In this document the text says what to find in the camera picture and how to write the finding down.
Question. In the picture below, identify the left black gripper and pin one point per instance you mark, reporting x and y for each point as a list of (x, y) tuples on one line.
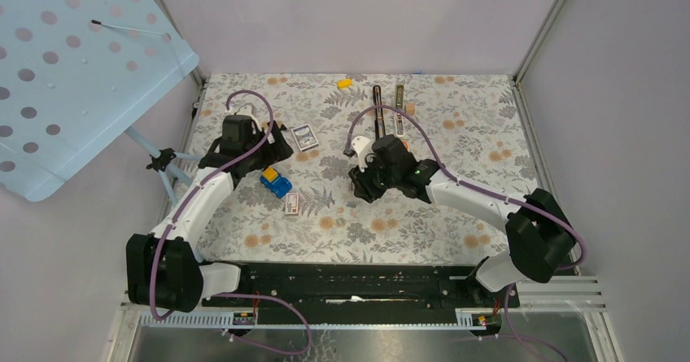
[(276, 150)]

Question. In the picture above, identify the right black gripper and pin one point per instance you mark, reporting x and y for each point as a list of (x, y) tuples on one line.
[(362, 186)]

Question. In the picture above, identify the white beige stapler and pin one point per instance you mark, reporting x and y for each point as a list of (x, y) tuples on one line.
[(399, 105)]

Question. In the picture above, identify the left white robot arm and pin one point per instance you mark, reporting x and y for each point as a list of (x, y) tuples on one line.
[(164, 267)]

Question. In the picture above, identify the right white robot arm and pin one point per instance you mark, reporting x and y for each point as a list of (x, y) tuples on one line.
[(538, 232)]

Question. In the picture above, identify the blue yellow toy car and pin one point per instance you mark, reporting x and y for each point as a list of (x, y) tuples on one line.
[(275, 182)]

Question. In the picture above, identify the blue playing card box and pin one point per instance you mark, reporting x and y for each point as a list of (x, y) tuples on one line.
[(304, 137)]

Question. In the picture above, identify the floral table mat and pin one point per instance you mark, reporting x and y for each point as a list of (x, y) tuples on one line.
[(471, 122)]

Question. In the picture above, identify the yellow small block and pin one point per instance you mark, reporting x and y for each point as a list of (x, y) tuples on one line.
[(343, 84)]

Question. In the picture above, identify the blue perforated stand panel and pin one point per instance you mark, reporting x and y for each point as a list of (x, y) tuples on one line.
[(75, 74)]

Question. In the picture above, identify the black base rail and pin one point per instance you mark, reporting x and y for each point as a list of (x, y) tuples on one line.
[(359, 294)]

